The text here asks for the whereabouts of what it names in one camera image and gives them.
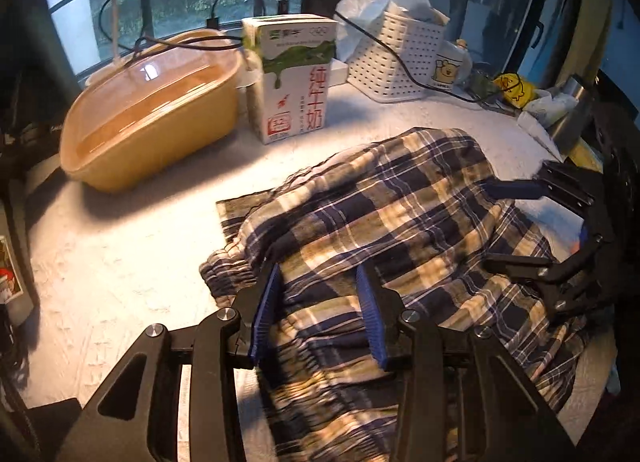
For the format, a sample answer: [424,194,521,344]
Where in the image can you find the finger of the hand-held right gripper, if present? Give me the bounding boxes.
[481,159,617,239]
[482,239,617,326]

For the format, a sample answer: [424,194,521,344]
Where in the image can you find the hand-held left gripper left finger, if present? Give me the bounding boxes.
[55,261,285,462]

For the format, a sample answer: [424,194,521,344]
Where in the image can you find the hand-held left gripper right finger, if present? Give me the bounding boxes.
[355,265,582,462]

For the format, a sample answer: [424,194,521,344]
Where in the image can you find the plaid pants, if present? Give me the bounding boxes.
[199,126,592,462]

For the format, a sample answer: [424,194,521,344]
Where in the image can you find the steel tumbler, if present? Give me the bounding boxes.
[547,73,599,164]

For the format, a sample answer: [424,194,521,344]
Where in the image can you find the white crumpled tissue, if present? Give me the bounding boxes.
[516,91,582,139]

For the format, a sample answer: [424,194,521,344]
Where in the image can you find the yellow duck toy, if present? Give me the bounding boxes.
[492,71,537,108]

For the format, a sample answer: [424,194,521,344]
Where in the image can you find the white tablecloth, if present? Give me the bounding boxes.
[20,76,622,419]

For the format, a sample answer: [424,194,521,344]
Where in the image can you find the white mug with yellow print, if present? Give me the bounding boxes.
[431,38,475,92]

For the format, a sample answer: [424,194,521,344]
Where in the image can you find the white perforated basket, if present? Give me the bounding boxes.
[346,7,449,104]

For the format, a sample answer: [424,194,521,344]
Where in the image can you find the yellow container with clear lid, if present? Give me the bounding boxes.
[59,28,244,193]

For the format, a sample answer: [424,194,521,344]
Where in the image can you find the white and green milk carton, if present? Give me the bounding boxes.
[241,13,339,145]

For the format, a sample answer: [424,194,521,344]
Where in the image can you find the colourful printed card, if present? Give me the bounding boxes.
[0,236,32,304]

